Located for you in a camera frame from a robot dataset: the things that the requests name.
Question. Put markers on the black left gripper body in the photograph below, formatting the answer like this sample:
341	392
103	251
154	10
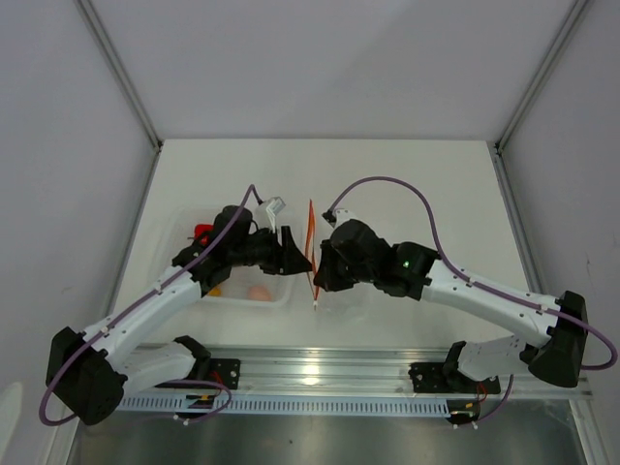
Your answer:
262	251

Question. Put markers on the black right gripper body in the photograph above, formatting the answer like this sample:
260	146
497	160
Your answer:
351	274

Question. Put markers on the clear zip bag orange zipper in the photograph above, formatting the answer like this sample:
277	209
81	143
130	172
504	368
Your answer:
335	295

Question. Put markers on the red toy bell pepper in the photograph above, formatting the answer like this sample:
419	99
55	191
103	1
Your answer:
201	233

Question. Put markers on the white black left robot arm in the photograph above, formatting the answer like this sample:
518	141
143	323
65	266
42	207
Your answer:
93	370

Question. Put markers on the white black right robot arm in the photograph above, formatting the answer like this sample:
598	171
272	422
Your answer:
546	334

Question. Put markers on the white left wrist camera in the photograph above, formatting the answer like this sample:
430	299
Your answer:
266	213

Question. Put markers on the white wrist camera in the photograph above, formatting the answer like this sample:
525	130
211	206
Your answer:
338	216
266	213

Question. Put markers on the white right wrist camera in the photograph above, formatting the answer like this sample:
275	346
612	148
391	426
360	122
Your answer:
338	216

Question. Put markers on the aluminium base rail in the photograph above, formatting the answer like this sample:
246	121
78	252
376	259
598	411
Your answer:
326	372

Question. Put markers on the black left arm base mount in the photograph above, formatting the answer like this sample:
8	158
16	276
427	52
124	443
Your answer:
223	371

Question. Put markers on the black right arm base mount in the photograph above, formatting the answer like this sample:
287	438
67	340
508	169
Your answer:
433	377

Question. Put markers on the aluminium frame post right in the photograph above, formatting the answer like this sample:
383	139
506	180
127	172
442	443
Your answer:
551	57

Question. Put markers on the aluminium frame post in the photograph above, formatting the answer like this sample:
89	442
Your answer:
551	57
104	43

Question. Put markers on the white slotted cable duct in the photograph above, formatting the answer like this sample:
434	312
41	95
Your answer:
254	404

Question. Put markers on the aluminium frame post left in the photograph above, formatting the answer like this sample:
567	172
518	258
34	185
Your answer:
104	43

